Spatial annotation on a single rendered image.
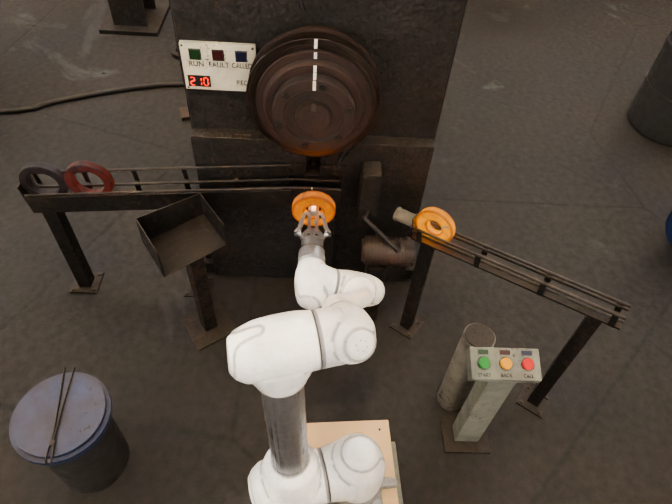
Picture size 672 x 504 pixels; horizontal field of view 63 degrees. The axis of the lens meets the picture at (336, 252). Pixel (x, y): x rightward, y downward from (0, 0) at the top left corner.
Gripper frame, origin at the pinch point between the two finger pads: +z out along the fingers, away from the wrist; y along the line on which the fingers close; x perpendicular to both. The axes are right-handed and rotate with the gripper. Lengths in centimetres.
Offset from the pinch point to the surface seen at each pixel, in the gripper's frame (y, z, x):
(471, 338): 59, -34, -31
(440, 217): 47.4, 3.4, -7.4
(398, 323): 42, 2, -84
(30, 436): -89, -71, -38
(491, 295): 92, 21, -86
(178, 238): -53, 3, -25
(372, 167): 22.6, 27.2, -5.8
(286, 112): -10.1, 17.0, 27.2
